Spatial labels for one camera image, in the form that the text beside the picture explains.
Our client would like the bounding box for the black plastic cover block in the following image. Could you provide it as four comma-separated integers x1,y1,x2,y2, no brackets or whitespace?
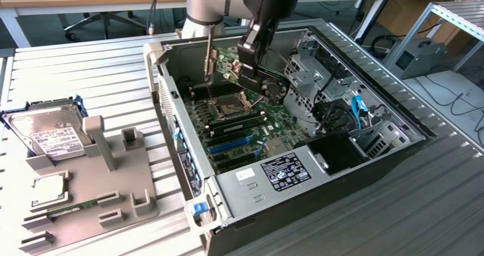
306,131,371,177

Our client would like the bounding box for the blue disk carrier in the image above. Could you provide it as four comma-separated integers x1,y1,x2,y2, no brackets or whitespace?
0,95,90,132

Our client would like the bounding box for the open black PC case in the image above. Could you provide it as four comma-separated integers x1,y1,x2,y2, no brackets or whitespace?
142,18,435,256

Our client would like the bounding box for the black hanging cable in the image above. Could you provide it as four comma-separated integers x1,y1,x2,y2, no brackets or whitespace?
146,0,162,36

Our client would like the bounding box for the grey box device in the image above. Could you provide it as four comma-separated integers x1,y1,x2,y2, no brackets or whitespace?
388,37,447,80

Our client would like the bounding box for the black expansion slot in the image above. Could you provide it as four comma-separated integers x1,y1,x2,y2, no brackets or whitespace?
216,150,261,172

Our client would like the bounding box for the silver hard disk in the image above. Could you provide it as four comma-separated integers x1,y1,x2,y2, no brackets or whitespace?
1,103,90,162

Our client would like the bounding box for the aluminium frame table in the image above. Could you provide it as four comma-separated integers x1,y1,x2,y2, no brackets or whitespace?
383,1,484,71

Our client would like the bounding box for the silver chipset heatsink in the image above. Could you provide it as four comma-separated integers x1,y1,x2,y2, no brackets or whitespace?
263,138,292,156

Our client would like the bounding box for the black wire bundle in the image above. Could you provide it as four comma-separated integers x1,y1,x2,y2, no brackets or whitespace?
312,99,360,135

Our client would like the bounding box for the green motherboard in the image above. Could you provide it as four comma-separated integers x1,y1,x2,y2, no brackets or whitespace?
180,45,322,174

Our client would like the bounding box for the silver disk bay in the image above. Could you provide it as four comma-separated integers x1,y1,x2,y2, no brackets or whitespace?
347,119,421,158

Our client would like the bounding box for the black cable on white table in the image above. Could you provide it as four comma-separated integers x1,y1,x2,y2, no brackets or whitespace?
412,76,484,132

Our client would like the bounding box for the black slanted pole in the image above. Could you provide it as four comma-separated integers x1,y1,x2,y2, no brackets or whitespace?
354,0,398,46

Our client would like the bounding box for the CPU socket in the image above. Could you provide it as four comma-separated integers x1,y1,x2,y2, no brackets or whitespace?
213,93,252,117

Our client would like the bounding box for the silver CPU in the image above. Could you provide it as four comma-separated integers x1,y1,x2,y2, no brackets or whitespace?
30,176,69,208

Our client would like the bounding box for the graphics card with black fan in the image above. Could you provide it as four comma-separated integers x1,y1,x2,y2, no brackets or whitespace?
203,32,291,105

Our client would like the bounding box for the silver power supply unit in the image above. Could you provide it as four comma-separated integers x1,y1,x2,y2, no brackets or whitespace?
205,145,372,225

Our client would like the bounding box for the blue expansion slot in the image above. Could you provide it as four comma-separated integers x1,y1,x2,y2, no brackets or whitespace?
208,134,253,155

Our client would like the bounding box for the black office chair base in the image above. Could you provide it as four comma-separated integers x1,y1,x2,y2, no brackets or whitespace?
61,11,148,40

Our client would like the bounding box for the green RAM stick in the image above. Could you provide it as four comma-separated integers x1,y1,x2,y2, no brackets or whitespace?
46,199,101,219

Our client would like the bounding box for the silver metal drive cage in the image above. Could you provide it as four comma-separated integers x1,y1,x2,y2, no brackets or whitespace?
283,32,360,99

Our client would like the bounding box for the installed RAM stick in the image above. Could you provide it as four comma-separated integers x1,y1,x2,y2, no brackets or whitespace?
205,111,267,128
209,119,265,138

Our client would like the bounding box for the black coiled cable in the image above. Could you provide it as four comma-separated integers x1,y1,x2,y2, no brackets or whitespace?
368,34,394,56

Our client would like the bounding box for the blue case latch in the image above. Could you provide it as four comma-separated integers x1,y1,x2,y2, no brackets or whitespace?
191,201,208,219

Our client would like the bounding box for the blue SATA wire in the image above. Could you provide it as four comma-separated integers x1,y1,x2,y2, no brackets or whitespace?
350,94,370,133

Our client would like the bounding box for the grey parts rack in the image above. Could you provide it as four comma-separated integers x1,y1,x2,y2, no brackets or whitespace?
18,116,160,254

